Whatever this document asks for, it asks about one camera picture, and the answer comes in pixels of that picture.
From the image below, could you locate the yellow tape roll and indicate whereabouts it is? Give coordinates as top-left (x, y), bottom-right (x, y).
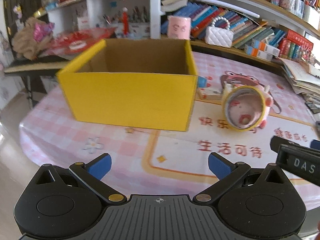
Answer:
top-left (222, 85), bottom-right (267, 132)

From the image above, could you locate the pink plush toy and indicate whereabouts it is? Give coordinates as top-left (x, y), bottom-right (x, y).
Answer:
top-left (224, 82), bottom-right (275, 130)

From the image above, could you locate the small blue box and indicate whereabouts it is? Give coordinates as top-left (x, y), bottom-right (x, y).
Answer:
top-left (197, 76), bottom-right (207, 88)

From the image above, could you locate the pink cartoon table mat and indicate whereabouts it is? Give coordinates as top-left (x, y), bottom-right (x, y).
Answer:
top-left (20, 53), bottom-right (317, 196)

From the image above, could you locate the stack of papers and books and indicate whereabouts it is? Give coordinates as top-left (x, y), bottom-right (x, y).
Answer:
top-left (279, 58), bottom-right (319, 105)

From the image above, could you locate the yellow cardboard box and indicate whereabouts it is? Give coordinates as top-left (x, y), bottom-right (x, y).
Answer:
top-left (57, 38), bottom-right (198, 131)

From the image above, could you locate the orange white box upper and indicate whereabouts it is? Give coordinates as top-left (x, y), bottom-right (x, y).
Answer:
top-left (251, 39), bottom-right (280, 57)

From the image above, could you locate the orange white box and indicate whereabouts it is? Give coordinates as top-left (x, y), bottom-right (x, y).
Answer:
top-left (251, 39), bottom-right (280, 57)
top-left (244, 45), bottom-right (273, 62)

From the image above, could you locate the orange white box lower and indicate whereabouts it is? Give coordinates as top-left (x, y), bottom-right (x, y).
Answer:
top-left (244, 45), bottom-right (273, 62)

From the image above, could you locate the red boxed book set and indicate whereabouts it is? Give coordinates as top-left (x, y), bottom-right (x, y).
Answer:
top-left (285, 29), bottom-right (313, 50)

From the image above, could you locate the red plastic wrapped plate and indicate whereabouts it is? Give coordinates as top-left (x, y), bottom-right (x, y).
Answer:
top-left (45, 27), bottom-right (116, 56)

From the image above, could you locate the white quilted pearl handbag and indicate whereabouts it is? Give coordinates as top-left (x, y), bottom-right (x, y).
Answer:
top-left (204, 16), bottom-right (234, 48)

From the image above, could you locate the brown plush with pink wrap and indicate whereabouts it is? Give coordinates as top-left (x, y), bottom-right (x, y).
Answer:
top-left (11, 17), bottom-right (55, 60)

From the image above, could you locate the pink cylinder container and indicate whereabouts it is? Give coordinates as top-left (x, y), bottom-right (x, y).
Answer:
top-left (167, 16), bottom-right (191, 40)

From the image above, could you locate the red doll figurine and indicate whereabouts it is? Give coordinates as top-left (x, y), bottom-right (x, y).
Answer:
top-left (122, 7), bottom-right (130, 37)

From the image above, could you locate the white bookshelf frame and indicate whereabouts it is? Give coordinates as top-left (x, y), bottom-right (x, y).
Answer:
top-left (150, 0), bottom-right (319, 38)

